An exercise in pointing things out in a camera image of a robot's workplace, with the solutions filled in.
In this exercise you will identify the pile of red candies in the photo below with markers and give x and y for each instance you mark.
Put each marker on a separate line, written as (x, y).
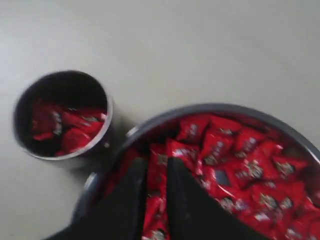
(255, 171)

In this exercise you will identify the red candies in cup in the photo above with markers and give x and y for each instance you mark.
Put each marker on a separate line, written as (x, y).
(74, 127)

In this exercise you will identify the stainless steel cup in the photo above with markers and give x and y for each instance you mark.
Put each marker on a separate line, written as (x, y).
(70, 88)

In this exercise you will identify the stainless steel bowl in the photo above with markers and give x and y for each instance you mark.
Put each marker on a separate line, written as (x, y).
(93, 193)

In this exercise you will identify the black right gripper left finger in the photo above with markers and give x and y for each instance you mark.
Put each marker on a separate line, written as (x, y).
(119, 216)

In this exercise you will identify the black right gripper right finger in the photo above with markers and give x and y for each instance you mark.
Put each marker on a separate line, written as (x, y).
(194, 215)

